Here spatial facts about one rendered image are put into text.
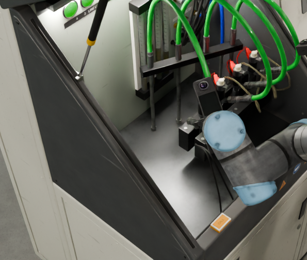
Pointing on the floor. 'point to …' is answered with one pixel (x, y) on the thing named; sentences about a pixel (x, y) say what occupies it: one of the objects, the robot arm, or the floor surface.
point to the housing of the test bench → (19, 131)
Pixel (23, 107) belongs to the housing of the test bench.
